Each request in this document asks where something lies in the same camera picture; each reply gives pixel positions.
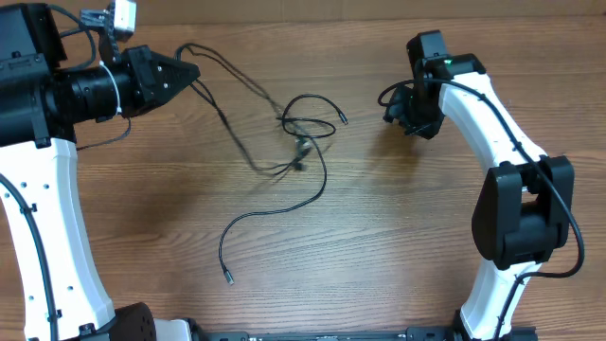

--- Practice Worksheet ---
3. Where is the thin black USB-C cable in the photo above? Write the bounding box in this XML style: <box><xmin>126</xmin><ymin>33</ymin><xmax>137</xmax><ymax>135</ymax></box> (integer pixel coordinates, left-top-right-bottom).
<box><xmin>217</xmin><ymin>93</ymin><xmax>349</xmax><ymax>286</ymax></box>

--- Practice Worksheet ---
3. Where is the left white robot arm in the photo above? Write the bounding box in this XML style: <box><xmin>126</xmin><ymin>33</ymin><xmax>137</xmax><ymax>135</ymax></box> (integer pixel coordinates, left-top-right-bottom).
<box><xmin>1</xmin><ymin>1</ymin><xmax>204</xmax><ymax>340</ymax></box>

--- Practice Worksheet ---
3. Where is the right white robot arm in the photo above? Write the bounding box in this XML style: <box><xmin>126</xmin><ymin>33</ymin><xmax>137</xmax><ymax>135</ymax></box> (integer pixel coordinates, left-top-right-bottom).
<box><xmin>380</xmin><ymin>30</ymin><xmax>585</xmax><ymax>340</ymax></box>

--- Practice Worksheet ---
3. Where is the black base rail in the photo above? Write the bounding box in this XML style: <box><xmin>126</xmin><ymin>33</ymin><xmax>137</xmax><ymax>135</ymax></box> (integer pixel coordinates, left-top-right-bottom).
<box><xmin>200</xmin><ymin>327</ymin><xmax>469</xmax><ymax>341</ymax></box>

